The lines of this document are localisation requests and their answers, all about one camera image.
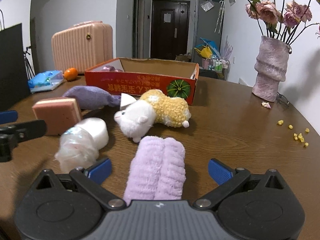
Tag purple plush toy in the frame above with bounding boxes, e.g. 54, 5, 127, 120
62, 85, 122, 110

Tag scattered yellow crumbs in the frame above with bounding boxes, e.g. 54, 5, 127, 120
277, 120, 310, 148

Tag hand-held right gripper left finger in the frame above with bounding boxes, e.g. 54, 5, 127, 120
26, 158, 127, 211

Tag dark wooden door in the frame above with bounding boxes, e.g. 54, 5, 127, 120
151, 0, 190, 60

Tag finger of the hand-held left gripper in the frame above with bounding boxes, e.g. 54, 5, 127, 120
0, 110, 18, 125
0, 119, 47, 163

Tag side door frame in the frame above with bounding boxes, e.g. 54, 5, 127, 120
132, 0, 146, 59

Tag grey refrigerator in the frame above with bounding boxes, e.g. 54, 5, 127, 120
192, 0, 225, 63

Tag black tripod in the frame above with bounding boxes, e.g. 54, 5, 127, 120
23, 46, 36, 80

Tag black eyeglasses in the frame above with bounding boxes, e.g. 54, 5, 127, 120
276, 92, 290, 107

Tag wire cart with bottles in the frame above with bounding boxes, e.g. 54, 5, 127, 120
209, 54, 230, 79

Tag folded clear umbrellas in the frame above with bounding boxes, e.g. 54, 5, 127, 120
214, 1, 225, 34

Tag lilac towel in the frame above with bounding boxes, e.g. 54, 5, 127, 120
122, 135, 187, 203

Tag pink ribbed suitcase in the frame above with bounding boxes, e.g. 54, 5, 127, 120
51, 21, 113, 74

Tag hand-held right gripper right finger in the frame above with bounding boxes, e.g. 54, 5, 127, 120
194, 159, 295, 210

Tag dried pink rose bouquet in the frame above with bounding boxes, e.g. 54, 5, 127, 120
207, 0, 320, 46

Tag blue tissue pack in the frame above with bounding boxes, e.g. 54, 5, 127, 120
27, 70, 63, 94

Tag orange fruit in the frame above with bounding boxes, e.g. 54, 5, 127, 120
64, 67, 78, 81

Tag clear plastic bag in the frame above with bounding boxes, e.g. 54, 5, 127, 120
201, 0, 214, 12

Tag pink striped sponge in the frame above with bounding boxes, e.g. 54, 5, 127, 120
32, 97, 83, 136

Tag red cardboard box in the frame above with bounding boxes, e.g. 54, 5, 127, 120
84, 57, 200, 105

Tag white and yellow plush toy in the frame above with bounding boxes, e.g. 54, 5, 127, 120
114, 89, 192, 143

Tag pink textured vase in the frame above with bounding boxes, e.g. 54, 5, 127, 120
252, 35, 292, 102

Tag white roll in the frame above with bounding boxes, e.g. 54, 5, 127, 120
54, 118, 110, 173

